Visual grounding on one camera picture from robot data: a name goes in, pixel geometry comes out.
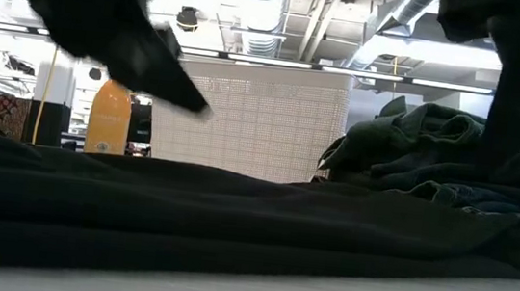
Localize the black knit garment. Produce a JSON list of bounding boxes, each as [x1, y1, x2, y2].
[[0, 0, 520, 291]]

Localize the dark green garment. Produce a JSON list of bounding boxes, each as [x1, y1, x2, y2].
[[315, 88, 520, 203]]

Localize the dark zippered trousers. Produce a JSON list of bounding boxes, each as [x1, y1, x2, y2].
[[332, 146, 520, 206]]

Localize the white plastic laundry basket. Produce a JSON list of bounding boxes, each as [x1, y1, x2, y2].
[[144, 53, 356, 191]]

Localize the orange spray bottle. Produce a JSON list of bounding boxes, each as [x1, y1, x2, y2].
[[82, 76, 136, 158]]

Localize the black cabinet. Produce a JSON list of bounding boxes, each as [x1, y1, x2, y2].
[[22, 98, 73, 148]]

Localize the red patterned cloth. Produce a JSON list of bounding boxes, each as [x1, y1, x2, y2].
[[0, 94, 34, 144]]

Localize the yellow cable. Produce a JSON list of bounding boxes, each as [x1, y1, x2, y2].
[[30, 43, 61, 146]]

